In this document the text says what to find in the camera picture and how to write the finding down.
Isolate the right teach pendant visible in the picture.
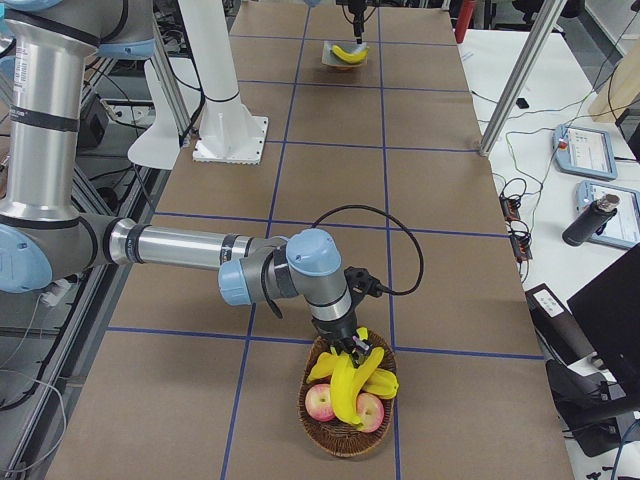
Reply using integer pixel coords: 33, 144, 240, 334
573, 180, 640, 251

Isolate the right red USB hub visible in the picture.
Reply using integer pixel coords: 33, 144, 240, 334
509, 234, 532, 263

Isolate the red apple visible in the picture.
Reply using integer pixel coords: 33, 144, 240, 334
356, 393, 385, 433
305, 383, 335, 422

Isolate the small black device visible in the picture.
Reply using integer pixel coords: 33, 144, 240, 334
516, 97, 529, 109

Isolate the black box with label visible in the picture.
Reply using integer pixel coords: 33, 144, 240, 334
525, 283, 595, 365

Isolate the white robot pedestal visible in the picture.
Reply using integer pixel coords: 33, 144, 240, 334
128, 1, 268, 170

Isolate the grey square ceramic plate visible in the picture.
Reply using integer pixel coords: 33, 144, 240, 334
321, 41, 370, 70

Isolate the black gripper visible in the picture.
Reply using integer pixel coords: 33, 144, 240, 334
313, 312, 371, 365
347, 0, 366, 36

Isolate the aluminium frame post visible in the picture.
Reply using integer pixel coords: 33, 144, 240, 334
479, 0, 567, 157

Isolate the teach pendant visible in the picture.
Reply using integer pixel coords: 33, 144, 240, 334
552, 124, 618, 181
573, 180, 640, 251

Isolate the yellow-green lemon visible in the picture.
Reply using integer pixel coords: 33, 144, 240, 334
306, 352, 339, 384

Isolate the yellow starfruit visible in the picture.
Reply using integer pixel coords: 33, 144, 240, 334
362, 368, 399, 400

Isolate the black water bottle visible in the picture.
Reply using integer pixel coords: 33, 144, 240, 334
562, 194, 620, 247

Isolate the brown wicker basket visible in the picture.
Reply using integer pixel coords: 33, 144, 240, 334
298, 329, 396, 458

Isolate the left teach pendant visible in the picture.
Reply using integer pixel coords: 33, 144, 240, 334
552, 124, 618, 181

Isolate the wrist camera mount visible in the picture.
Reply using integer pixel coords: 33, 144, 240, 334
345, 266, 384, 298

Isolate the yellow banana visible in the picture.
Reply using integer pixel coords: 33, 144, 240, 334
330, 44, 369, 65
356, 326, 369, 343
330, 347, 385, 428

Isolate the brown paper table mat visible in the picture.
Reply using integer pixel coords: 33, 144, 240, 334
48, 3, 572, 479

